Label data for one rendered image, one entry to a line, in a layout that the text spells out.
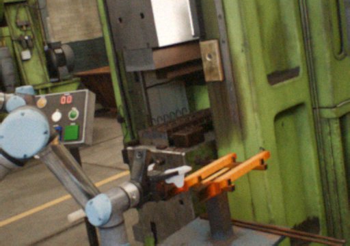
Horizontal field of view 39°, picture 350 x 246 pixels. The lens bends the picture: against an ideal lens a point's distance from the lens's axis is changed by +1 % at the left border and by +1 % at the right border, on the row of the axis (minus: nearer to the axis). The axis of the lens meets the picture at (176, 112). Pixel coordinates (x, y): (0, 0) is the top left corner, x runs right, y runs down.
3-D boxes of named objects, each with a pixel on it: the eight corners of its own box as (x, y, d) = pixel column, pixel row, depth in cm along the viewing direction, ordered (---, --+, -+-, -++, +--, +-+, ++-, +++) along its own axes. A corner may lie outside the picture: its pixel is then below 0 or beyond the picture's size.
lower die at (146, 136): (169, 147, 218) (165, 128, 217) (139, 144, 233) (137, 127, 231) (226, 123, 247) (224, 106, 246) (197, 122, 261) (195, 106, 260)
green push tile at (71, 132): (77, 139, 240) (78, 124, 242) (64, 140, 242) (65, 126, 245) (79, 140, 241) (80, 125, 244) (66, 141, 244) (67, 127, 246)
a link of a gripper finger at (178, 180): (193, 182, 154) (165, 188, 152) (190, 164, 153) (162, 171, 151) (196, 184, 151) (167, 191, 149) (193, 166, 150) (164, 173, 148)
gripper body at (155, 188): (152, 193, 156) (126, 207, 147) (147, 167, 154) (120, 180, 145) (170, 195, 151) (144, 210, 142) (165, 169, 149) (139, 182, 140)
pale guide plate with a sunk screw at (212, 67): (221, 80, 203) (214, 39, 200) (205, 81, 210) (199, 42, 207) (224, 79, 205) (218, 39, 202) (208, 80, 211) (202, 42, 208)
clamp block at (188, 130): (188, 148, 210) (186, 134, 209) (174, 147, 216) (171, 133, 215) (206, 141, 218) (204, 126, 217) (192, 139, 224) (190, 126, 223)
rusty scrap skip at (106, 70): (139, 117, 837) (130, 69, 822) (81, 115, 976) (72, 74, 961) (189, 102, 915) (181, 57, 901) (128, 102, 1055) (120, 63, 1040)
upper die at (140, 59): (155, 69, 212) (151, 48, 211) (126, 72, 226) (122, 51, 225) (216, 54, 241) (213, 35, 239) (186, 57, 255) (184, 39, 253)
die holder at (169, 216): (199, 251, 212) (182, 153, 204) (142, 235, 239) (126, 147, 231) (271, 203, 250) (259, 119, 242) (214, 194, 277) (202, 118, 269)
